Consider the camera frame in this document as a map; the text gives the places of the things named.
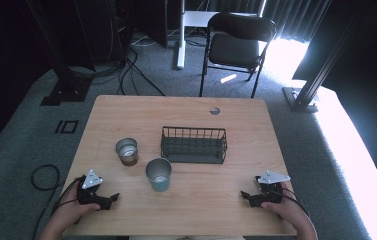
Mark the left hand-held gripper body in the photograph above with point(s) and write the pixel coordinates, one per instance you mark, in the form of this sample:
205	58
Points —
88	195

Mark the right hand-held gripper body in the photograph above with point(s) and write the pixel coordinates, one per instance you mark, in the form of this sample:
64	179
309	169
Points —
271	193

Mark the person's right hand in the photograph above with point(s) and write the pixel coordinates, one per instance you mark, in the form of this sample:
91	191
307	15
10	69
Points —
289	208

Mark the person's left hand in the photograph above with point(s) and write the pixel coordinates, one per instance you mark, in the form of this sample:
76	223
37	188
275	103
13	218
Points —
69	210

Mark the brown metal cup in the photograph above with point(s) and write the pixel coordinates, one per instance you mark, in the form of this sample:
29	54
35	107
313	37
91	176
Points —
127	156

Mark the teal metal cup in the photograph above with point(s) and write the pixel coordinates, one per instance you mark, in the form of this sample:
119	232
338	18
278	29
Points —
158	181

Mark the black metal stand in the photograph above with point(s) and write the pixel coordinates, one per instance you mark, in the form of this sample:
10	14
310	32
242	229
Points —
67	90
304	100

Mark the white floor tape strip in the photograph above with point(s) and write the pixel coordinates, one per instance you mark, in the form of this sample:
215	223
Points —
228	78

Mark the black folding chair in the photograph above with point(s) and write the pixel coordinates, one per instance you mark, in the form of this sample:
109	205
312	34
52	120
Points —
234	50

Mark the black curtain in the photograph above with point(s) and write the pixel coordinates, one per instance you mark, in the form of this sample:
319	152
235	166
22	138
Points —
369	66

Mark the grey curtain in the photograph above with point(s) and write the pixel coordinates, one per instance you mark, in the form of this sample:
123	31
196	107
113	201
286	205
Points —
296	16

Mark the black cabinet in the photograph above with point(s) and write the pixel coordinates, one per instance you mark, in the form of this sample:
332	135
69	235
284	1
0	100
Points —
149	20

